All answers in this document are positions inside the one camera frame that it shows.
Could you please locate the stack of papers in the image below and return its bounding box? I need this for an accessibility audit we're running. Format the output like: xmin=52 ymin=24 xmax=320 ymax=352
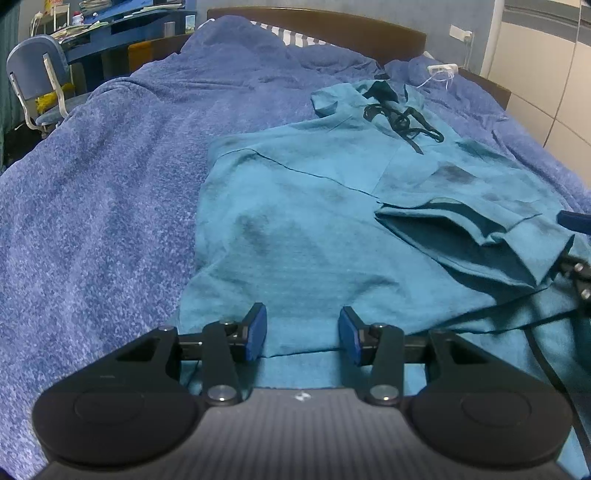
xmin=78 ymin=0 xmax=185 ymax=16

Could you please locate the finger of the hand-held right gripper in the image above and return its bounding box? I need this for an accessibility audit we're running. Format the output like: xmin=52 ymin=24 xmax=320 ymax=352
xmin=560 ymin=258 xmax=591 ymax=320
xmin=557 ymin=209 xmax=591 ymax=237

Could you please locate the striped pillow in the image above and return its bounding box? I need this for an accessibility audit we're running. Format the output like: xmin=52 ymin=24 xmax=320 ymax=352
xmin=252 ymin=19 xmax=331 ymax=48

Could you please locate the teal shirt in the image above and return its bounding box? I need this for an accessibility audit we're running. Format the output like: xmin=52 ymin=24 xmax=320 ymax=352
xmin=178 ymin=79 xmax=591 ymax=480

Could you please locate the yellow cloth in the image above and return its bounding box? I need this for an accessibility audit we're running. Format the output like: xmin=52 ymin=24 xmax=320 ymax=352
xmin=36 ymin=82 xmax=75 ymax=115

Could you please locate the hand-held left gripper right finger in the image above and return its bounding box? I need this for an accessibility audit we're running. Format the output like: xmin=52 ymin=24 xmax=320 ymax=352
xmin=338 ymin=305 xmax=509 ymax=408

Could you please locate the white wardrobe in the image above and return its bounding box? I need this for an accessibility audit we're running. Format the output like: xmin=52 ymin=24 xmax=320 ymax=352
xmin=480 ymin=0 xmax=591 ymax=188

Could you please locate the grey-blue desk chair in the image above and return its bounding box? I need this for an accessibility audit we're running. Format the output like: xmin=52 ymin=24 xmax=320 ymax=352
xmin=6 ymin=34 xmax=95 ymax=140

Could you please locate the blue fleece blanket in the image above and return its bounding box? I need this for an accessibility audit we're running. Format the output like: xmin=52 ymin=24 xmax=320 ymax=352
xmin=0 ymin=16 xmax=591 ymax=480

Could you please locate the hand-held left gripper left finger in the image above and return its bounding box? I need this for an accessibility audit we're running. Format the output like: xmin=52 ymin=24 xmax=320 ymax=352
xmin=92 ymin=302 xmax=269 ymax=408

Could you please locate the white power strip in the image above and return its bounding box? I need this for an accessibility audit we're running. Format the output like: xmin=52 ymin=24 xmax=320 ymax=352
xmin=411 ymin=64 xmax=461 ymax=92

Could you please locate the blue desk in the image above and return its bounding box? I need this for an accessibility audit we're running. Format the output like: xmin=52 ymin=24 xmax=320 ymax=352
xmin=58 ymin=2 xmax=200 ymax=90

